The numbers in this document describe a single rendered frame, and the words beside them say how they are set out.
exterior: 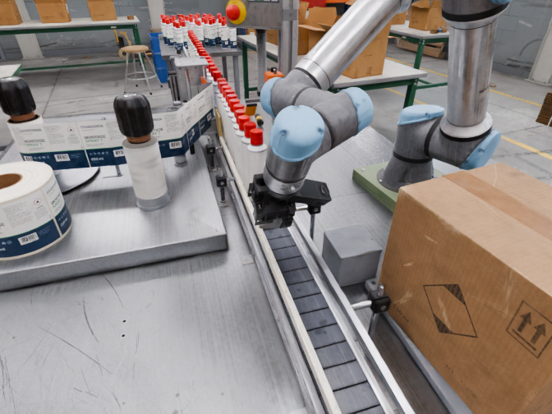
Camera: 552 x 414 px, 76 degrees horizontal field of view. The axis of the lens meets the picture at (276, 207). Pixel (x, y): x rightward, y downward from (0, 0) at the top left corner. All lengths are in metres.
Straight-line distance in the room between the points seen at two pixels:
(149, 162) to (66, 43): 7.69
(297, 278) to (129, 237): 0.42
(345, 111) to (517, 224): 0.30
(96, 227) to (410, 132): 0.87
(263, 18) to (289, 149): 0.60
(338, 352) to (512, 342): 0.26
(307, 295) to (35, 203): 0.62
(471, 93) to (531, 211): 0.36
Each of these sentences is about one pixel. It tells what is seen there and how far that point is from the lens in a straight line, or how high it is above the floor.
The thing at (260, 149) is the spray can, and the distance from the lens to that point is 0.91.
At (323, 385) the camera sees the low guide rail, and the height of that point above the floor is 0.92.
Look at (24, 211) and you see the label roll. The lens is 0.93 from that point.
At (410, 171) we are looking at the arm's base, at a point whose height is 0.93.
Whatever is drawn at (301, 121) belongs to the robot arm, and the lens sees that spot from 0.52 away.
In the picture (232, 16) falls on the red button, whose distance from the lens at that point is 1.06.
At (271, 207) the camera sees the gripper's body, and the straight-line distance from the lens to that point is 0.68.
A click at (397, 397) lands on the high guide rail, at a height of 0.96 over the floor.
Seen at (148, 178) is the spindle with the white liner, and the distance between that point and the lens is 0.97.
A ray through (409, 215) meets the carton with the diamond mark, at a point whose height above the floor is 1.08.
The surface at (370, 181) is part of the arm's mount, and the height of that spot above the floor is 0.87.
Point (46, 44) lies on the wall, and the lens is 8.63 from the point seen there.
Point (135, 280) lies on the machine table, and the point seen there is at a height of 0.83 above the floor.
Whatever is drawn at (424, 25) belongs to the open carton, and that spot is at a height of 0.83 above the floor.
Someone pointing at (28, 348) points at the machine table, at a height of 0.83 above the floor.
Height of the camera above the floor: 1.42
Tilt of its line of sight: 34 degrees down
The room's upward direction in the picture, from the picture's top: straight up
